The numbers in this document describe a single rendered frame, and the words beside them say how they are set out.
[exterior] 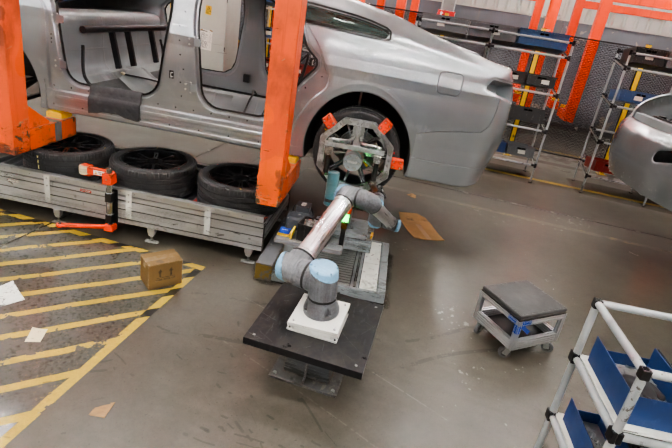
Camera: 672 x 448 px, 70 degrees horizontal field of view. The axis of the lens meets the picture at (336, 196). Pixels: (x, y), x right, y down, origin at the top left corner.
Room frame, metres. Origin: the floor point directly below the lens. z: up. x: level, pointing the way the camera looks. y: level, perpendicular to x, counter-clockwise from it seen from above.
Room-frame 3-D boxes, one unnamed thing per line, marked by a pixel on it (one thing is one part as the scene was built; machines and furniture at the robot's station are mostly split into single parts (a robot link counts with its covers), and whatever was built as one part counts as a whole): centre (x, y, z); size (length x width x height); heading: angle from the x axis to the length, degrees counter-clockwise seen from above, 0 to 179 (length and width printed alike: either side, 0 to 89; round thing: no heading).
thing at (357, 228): (3.58, -0.10, 0.32); 0.40 x 0.30 x 0.28; 85
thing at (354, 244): (3.58, -0.10, 0.13); 0.50 x 0.36 x 0.10; 85
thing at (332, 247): (2.75, 0.12, 0.44); 0.43 x 0.17 x 0.03; 85
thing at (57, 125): (3.58, 2.35, 0.69); 0.52 x 0.17 x 0.35; 175
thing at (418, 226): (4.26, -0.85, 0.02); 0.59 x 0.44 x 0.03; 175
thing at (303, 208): (3.35, 0.23, 0.26); 0.42 x 0.18 x 0.35; 175
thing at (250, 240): (3.61, 1.67, 0.14); 2.47 x 0.85 x 0.27; 85
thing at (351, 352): (2.13, -0.02, 0.15); 0.60 x 0.60 x 0.30; 78
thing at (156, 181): (3.61, 1.49, 0.39); 0.66 x 0.66 x 0.24
